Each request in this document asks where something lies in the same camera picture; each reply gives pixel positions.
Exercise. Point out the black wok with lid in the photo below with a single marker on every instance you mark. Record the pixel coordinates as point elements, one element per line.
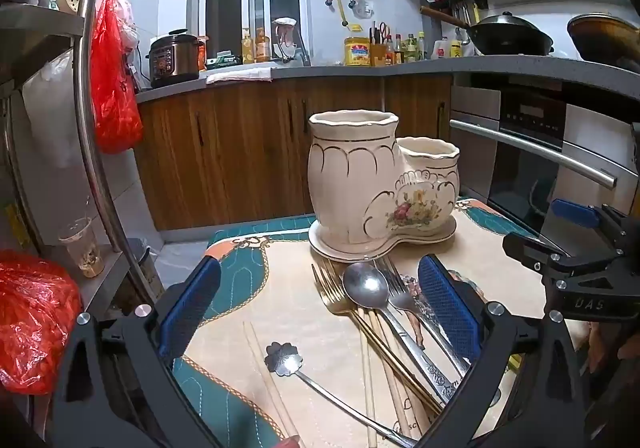
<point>510,36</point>

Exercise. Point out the wooden kitchen cabinets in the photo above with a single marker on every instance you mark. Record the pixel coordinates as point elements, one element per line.
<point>240,153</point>

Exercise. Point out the gold fork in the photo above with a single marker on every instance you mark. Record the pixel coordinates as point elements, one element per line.
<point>332,298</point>

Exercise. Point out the hanging red plastic bag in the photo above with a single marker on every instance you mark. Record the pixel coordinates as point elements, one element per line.
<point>112,93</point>

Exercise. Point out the built-in steel oven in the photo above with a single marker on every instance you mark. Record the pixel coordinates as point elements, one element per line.
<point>525,168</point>

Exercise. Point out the green box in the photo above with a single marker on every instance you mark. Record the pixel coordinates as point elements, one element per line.
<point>224,61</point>

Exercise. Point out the chrome metal shelf rack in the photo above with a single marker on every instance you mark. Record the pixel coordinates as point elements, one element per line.
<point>85,53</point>

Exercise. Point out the yellow plastic container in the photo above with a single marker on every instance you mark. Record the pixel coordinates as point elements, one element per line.
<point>357,52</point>

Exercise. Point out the small flower-shaped silver spoon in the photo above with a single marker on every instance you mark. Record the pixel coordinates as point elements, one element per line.
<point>282,359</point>

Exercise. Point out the brown frying pan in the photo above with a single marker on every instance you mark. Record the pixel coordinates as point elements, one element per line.
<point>605,36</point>

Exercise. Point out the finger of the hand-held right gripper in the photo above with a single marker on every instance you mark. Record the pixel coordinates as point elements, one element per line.
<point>575,212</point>
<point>535,250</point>

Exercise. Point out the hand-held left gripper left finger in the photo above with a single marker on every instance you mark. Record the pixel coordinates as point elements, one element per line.
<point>192,308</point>

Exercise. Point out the clear plastic drink cup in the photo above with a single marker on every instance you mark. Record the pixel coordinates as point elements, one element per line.
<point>82,248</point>

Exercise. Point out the crumpled red plastic bag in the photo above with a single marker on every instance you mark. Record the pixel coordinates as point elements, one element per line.
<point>35,318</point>

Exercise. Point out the black electric pressure cooker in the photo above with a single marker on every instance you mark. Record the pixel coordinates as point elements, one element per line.
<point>172,61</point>

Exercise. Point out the white seasoning jar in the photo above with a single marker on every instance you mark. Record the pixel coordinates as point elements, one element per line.
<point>441,50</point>

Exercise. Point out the yellow seasoning jar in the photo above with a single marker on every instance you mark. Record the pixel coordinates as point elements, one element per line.
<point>455,50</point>

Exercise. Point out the white plastic bag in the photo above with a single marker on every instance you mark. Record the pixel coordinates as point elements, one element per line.
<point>55,98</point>

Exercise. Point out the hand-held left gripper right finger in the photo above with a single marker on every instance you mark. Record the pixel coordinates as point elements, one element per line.
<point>447,313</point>

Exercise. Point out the orange sauce bottle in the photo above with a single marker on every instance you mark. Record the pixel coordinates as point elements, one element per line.
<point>263,47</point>

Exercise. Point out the silver fork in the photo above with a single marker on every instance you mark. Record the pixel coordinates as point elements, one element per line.
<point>400,295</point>

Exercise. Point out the large silver spoon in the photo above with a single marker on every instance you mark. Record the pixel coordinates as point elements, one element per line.
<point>365,285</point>

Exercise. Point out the wooden knife block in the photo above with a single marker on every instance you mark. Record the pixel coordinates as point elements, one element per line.
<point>378,51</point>

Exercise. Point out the yellow oil bottle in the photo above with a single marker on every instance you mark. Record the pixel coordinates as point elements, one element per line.
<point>248,48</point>

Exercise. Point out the printed horse table mat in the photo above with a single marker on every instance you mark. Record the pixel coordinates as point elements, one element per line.
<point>280,288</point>

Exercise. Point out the white dish cloth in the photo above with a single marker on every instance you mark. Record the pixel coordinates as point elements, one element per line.
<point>240,75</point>

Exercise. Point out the cream ceramic drip tray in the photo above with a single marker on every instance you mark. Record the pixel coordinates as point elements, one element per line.
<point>350,253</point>

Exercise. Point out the cream floral ceramic utensil holder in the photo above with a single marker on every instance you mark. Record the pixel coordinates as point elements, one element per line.
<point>345,178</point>

